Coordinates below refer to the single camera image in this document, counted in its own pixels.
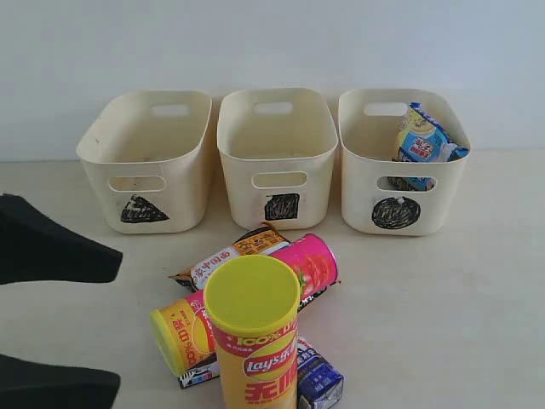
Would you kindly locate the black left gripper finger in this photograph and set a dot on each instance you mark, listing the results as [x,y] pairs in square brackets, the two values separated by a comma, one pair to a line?
[35,248]
[26,384]

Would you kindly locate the purple small carton box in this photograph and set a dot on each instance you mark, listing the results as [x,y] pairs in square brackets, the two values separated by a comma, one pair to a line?
[200,373]

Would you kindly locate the yellow Lays chips can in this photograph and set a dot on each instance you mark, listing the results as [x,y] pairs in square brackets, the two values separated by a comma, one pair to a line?
[257,369]

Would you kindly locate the pink Lays chips can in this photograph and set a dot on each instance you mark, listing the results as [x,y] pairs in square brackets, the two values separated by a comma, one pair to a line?
[306,264]

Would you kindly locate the blue white milk carton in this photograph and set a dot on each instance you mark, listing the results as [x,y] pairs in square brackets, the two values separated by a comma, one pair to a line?
[319,384]

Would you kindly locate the blue instant noodle packet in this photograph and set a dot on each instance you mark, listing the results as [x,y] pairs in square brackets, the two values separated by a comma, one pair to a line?
[422,139]

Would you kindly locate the cream bin with triangle mark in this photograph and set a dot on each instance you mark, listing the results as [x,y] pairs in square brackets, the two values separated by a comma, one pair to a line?
[149,160]

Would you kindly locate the orange instant noodle packet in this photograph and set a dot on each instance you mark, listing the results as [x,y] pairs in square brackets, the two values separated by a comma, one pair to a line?
[263,240]

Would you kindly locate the cream bin with square mark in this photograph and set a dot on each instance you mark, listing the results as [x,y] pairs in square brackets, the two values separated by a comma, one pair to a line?
[277,149]

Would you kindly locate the cream bin with circle mark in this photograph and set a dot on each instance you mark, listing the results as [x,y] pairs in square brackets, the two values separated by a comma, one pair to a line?
[378,195]

